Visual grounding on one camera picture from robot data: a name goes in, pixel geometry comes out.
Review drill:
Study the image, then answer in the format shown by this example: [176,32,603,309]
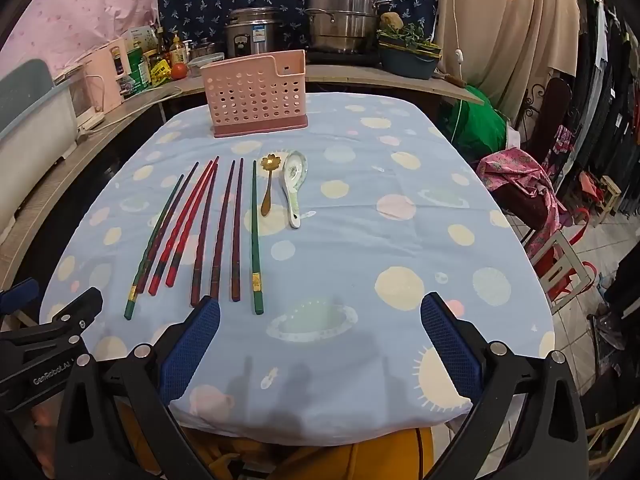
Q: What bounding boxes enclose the pink floral cloth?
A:
[475,147,568,256]

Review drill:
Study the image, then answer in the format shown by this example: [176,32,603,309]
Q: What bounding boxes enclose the red plastic stool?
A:
[520,207,596,303]

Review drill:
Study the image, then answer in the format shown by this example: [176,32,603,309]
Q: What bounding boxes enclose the yellow garment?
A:
[187,425,456,480]

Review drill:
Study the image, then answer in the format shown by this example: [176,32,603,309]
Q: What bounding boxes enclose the green tin can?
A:
[125,47,153,96]

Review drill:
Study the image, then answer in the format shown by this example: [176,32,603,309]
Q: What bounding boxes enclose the hanging clothes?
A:
[570,0,640,221]

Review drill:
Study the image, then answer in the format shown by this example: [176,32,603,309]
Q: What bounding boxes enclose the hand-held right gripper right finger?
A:
[419,291,591,480]

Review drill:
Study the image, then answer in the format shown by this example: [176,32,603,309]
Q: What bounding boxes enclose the gold flower spoon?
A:
[259,154,282,217]

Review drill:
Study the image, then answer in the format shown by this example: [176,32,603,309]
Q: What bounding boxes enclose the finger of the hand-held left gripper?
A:
[0,286,104,413]
[0,279,40,313]

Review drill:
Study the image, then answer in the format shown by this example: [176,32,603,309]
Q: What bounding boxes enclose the yellow packet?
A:
[150,57,173,86]

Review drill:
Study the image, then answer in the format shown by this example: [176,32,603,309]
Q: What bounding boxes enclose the small wooden stool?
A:
[597,175,623,226]

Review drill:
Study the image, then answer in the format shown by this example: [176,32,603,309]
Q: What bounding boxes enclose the small pot with lid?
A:
[190,37,223,58]

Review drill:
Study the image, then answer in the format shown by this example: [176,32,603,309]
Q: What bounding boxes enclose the yellow liquid bottle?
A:
[169,32,190,66]

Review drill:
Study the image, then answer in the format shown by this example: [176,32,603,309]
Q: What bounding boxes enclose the pink perforated utensil basket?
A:
[200,50,310,138]

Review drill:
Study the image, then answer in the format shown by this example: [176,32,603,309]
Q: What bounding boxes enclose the beige curtain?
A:
[435,0,581,121]

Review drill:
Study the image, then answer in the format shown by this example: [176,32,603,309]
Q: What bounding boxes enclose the white countertop appliance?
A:
[52,67,106,131]

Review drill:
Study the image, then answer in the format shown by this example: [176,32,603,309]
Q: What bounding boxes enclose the white tub with grey lid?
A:
[0,58,80,236]

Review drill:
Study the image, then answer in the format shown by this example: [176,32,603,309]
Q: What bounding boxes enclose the pink dotted curtain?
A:
[5,0,178,68]

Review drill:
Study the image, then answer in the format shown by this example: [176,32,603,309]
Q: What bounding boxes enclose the green chopstick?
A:
[124,174,185,321]
[251,160,265,316]

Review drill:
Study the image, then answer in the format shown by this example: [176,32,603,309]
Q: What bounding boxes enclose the black induction cooker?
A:
[305,50,386,67]

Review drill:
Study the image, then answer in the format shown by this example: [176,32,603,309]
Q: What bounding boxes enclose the dark ornate chair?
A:
[520,77,573,161]

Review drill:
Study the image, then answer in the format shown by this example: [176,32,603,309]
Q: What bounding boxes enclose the green plastic bag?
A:
[440,87,511,158]

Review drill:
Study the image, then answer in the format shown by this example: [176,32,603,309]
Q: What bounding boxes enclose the steel rice cooker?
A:
[223,7,286,58]

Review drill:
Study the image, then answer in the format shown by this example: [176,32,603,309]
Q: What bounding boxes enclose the white cable with switch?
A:
[445,0,468,86]

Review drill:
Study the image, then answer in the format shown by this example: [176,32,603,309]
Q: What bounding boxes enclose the white ceramic soup spoon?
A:
[282,150,309,229]

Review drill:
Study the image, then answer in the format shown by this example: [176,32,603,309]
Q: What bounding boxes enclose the pink electric kettle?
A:
[82,37,128,113]

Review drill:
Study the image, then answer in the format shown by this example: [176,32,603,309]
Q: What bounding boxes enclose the clear food container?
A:
[187,52,226,78]

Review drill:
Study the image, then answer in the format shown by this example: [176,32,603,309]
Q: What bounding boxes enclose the leafy green vegetables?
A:
[377,25,441,53]

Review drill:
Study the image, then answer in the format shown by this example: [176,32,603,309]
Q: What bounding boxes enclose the blue printed tablecloth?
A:
[39,92,556,447]

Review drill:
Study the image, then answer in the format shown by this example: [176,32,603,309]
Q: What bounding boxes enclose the steel steamer pot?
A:
[305,0,393,55]

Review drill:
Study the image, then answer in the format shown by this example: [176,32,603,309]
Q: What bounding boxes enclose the blue plastic basin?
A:
[378,42,443,80]

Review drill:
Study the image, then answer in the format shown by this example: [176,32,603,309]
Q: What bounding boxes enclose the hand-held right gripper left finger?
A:
[54,296,223,480]

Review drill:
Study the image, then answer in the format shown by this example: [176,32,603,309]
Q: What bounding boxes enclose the white paper carton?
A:
[122,25,158,53]

